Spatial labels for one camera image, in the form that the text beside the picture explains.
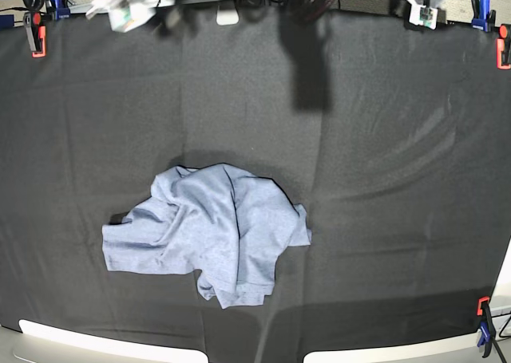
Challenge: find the blue clamp far left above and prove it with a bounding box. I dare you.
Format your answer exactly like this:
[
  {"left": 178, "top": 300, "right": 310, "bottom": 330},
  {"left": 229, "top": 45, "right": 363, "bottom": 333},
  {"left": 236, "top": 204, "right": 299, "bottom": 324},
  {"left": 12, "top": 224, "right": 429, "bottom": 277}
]
[{"left": 44, "top": 0, "right": 73, "bottom": 21}]

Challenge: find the blue clamp far right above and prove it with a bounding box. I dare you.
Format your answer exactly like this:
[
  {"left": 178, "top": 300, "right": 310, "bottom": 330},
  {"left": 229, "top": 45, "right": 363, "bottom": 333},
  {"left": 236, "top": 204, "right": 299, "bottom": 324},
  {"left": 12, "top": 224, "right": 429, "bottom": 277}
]
[{"left": 471, "top": 0, "right": 496, "bottom": 33}]

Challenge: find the white camera stand base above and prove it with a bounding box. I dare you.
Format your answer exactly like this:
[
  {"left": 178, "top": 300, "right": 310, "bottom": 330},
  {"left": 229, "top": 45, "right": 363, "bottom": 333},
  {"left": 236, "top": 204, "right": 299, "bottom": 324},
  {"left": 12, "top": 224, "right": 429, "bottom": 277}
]
[{"left": 216, "top": 2, "right": 240, "bottom": 26}]

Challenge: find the orange black clamp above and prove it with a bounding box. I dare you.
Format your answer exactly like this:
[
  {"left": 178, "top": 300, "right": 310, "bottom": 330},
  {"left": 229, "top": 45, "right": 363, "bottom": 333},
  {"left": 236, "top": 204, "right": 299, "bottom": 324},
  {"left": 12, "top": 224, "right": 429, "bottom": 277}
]
[
  {"left": 23, "top": 12, "right": 46, "bottom": 58},
  {"left": 497, "top": 24, "right": 510, "bottom": 70}
]

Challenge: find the orange blue clamp near right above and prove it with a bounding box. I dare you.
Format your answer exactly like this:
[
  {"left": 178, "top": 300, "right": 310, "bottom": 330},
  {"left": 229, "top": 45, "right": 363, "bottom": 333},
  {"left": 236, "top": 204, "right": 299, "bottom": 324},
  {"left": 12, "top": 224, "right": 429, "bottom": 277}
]
[{"left": 477, "top": 296, "right": 496, "bottom": 358}]

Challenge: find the orange black clamp far right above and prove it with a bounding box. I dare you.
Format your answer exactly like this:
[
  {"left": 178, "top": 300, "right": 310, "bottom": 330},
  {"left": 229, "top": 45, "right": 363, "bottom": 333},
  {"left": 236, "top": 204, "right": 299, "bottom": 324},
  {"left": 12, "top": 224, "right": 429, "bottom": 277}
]
[{"left": 497, "top": 24, "right": 510, "bottom": 70}]

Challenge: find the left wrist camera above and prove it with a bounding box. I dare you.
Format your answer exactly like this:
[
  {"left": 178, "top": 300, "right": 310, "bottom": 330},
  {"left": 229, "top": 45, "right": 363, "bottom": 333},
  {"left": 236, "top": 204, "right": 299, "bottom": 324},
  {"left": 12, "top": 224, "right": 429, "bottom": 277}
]
[{"left": 409, "top": 4, "right": 438, "bottom": 30}]

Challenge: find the black table cloth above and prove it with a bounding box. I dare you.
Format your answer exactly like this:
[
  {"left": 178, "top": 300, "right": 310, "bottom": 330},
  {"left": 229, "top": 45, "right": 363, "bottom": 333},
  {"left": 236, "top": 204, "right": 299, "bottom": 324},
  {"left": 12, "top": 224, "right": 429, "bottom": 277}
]
[{"left": 1, "top": 10, "right": 510, "bottom": 361}]

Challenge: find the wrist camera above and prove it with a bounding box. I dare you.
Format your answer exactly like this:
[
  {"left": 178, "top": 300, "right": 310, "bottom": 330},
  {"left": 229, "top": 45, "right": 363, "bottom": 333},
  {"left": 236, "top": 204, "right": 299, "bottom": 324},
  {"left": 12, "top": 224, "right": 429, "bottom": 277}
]
[
  {"left": 108, "top": 3, "right": 156, "bottom": 33},
  {"left": 409, "top": 4, "right": 438, "bottom": 30}
]

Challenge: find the orange black clamp far left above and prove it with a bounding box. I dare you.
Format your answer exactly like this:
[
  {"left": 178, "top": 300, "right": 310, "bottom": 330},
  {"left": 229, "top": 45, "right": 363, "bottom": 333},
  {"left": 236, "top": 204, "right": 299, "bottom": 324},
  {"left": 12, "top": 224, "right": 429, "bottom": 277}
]
[{"left": 23, "top": 12, "right": 46, "bottom": 58}]

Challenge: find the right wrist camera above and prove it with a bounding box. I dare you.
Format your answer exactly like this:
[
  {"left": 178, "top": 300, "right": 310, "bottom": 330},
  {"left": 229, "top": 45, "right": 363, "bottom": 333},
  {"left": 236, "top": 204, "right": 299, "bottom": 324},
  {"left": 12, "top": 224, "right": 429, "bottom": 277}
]
[{"left": 108, "top": 3, "right": 156, "bottom": 33}]

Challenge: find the light blue t-shirt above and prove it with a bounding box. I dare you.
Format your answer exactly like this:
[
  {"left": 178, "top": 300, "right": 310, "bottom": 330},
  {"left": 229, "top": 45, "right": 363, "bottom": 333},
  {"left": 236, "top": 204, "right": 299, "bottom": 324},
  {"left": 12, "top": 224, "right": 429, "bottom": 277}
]
[{"left": 102, "top": 164, "right": 312, "bottom": 308}]

